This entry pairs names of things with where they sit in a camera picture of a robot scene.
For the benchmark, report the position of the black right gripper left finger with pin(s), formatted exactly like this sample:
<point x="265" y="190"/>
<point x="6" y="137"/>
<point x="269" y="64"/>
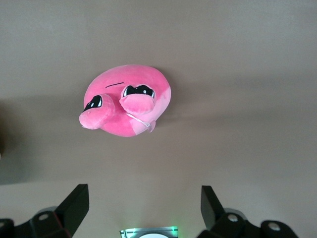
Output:
<point x="74" y="205"/>

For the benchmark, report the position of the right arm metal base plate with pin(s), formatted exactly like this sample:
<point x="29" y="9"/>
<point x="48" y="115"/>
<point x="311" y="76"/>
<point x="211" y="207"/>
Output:
<point x="128" y="233"/>

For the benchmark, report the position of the pink round plush toy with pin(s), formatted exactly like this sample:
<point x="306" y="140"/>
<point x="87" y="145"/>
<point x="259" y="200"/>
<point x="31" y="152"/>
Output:
<point x="138" y="74"/>

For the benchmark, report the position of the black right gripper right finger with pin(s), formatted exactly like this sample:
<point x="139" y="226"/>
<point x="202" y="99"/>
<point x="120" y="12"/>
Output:
<point x="210" y="208"/>

